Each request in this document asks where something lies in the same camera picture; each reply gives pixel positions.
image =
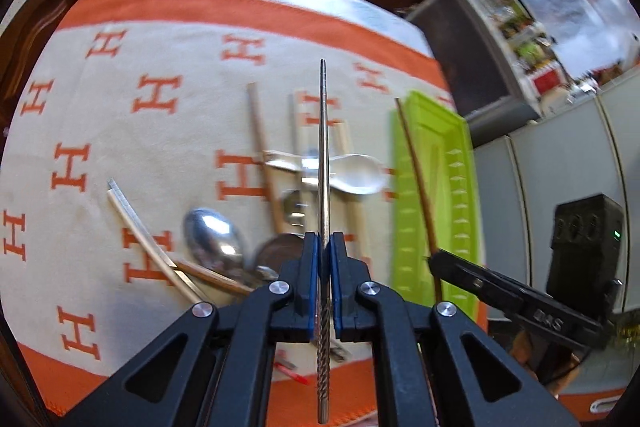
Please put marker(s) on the dark brown wooden chopstick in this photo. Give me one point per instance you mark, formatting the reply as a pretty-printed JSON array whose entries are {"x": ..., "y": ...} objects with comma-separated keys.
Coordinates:
[{"x": 415, "y": 167}]

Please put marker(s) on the beige blanket with orange print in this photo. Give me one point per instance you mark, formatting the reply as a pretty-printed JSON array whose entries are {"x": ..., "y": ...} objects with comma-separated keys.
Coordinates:
[{"x": 150, "y": 147}]

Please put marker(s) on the white ceramic spoon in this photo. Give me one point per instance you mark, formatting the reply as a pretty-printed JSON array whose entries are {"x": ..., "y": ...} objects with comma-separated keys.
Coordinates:
[{"x": 357, "y": 174}]

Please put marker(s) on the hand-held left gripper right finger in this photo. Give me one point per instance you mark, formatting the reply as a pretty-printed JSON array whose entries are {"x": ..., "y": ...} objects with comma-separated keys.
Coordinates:
[{"x": 334, "y": 279}]

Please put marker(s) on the assorted kitchen clutter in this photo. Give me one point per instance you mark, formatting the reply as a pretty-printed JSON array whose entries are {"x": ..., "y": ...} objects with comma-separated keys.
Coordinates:
[{"x": 505, "y": 7}]

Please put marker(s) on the large metal spoon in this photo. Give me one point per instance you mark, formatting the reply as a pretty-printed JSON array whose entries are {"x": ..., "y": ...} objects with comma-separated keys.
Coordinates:
[{"x": 212, "y": 237}]

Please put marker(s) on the green plastic tray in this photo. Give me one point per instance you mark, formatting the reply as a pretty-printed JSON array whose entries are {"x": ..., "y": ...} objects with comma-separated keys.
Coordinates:
[{"x": 460, "y": 187}]

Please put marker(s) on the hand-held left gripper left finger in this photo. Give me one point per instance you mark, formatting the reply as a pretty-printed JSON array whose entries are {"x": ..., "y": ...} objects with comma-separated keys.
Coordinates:
[{"x": 314, "y": 279}]

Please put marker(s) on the silver twisted metal chopstick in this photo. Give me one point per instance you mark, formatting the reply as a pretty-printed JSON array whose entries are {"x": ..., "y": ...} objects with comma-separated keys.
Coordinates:
[{"x": 324, "y": 157}]

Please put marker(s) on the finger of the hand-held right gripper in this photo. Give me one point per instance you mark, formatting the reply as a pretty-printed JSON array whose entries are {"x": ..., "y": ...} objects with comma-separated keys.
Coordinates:
[{"x": 480, "y": 282}]

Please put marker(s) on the light brown wooden chopstick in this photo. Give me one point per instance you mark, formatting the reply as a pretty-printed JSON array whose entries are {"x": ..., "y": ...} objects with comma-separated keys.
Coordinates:
[
  {"x": 215, "y": 279},
  {"x": 260, "y": 132}
]

